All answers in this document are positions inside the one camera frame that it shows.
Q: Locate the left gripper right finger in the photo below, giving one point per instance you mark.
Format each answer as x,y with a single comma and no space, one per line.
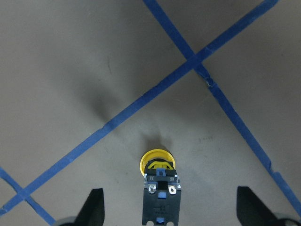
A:
251,211

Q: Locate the yellow push button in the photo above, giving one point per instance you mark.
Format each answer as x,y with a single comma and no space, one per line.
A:
161,190

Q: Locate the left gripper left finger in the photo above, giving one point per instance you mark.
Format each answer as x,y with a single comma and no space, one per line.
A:
92,212

